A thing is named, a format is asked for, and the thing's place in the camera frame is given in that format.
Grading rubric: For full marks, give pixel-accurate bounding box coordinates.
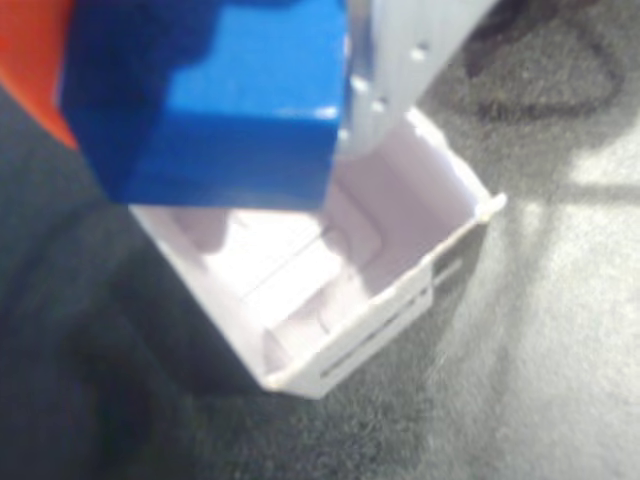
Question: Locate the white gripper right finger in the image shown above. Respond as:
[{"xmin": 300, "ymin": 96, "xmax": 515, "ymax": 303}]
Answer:
[{"xmin": 339, "ymin": 0, "xmax": 499, "ymax": 159}]

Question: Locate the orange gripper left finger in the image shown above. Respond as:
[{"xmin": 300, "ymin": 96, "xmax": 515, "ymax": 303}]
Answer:
[{"xmin": 0, "ymin": 0, "xmax": 81, "ymax": 150}]

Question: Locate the blue cube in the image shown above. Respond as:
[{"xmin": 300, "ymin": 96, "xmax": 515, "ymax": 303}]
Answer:
[{"xmin": 58, "ymin": 0, "xmax": 350, "ymax": 211}]

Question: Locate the white plastic box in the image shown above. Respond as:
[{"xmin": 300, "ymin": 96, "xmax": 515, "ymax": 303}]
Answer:
[{"xmin": 128, "ymin": 107, "xmax": 507, "ymax": 400}]

